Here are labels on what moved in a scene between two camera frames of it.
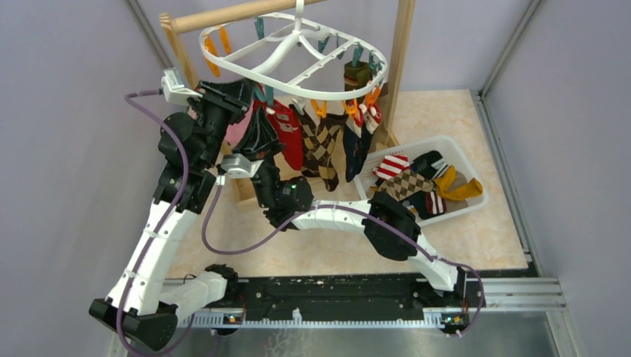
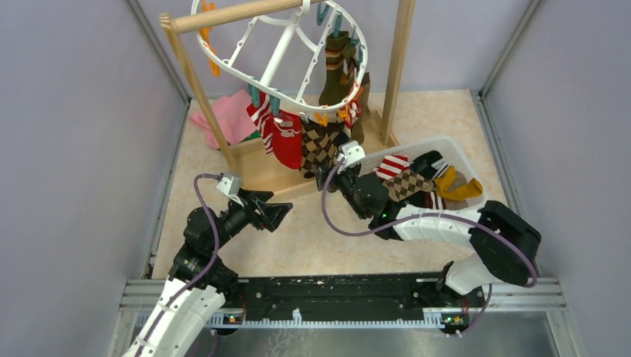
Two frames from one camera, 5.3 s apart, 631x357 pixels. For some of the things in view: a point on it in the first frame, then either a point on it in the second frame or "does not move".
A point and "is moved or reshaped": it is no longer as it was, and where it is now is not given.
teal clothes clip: (269, 94) -> (275, 104)
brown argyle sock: (328, 126) is moved or reshaped
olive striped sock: (356, 77) -> (338, 81)
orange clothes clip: (321, 111) -> (322, 121)
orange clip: (214, 68) is moved or reshaped
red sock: (286, 123) does not move
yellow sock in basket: (444, 183) does not move
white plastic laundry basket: (450, 149) does not move
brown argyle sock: (319, 140) is moved or reshaped
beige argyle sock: (404, 183) does not move
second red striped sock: (391, 166) does not move
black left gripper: (235, 96) -> (271, 214)
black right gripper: (258, 140) -> (324, 172)
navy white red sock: (358, 133) -> (354, 111)
